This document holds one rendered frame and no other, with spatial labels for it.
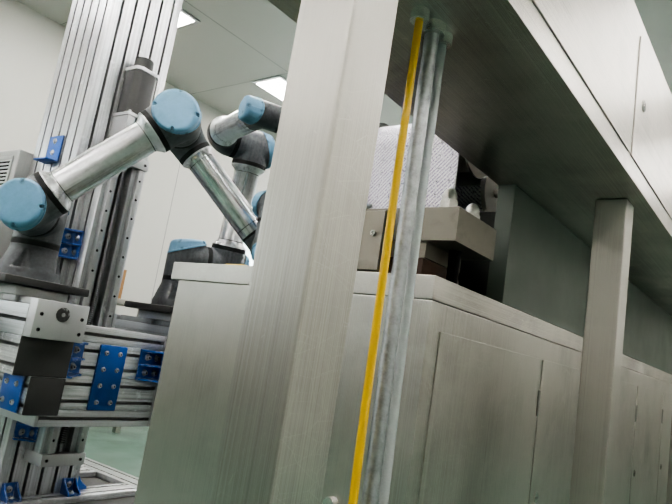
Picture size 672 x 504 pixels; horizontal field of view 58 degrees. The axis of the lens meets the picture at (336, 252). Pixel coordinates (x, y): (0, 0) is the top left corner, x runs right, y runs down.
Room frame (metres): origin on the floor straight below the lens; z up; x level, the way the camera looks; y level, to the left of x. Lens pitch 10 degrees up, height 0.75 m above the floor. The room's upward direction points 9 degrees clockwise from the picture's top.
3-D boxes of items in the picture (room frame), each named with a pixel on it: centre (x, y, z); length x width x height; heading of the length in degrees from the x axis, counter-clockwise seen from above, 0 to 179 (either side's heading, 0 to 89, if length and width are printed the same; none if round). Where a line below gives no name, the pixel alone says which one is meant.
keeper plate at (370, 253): (1.10, -0.04, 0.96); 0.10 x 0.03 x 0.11; 51
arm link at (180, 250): (1.98, 0.48, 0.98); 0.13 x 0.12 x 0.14; 119
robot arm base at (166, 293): (1.98, 0.48, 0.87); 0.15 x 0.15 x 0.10
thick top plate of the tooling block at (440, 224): (1.18, -0.09, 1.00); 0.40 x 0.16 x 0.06; 51
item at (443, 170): (1.30, -0.13, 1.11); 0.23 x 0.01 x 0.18; 51
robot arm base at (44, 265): (1.58, 0.77, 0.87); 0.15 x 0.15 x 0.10
